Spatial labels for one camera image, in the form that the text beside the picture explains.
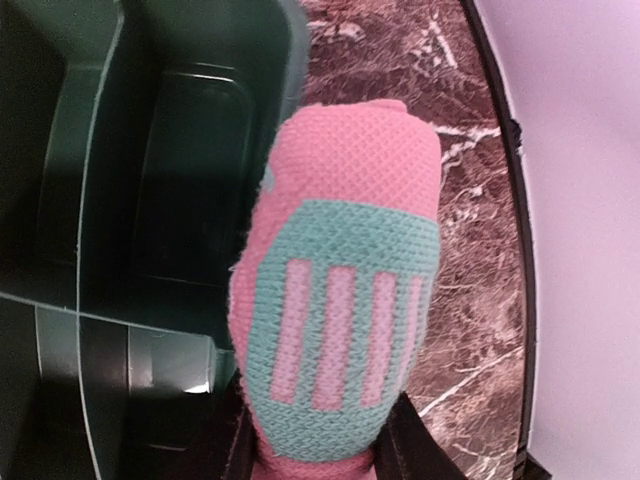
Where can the right black frame post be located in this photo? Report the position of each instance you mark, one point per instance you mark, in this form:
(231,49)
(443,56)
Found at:
(526,466)

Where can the green compartment tray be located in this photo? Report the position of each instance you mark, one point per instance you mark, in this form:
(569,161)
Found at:
(134,135)

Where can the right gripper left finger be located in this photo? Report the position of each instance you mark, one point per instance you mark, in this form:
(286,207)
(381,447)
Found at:
(223,449)

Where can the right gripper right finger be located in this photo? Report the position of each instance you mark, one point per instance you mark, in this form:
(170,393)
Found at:
(405,450)

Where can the pink patterned sock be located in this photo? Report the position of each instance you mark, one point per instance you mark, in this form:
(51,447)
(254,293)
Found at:
(329,299)

